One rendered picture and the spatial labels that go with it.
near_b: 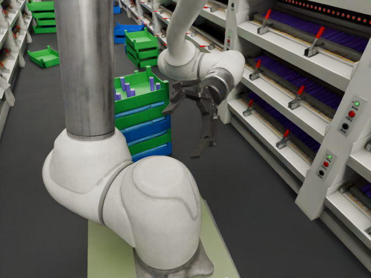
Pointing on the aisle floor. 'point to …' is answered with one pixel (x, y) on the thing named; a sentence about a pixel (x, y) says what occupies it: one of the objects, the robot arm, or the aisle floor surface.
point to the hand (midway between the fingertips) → (183, 133)
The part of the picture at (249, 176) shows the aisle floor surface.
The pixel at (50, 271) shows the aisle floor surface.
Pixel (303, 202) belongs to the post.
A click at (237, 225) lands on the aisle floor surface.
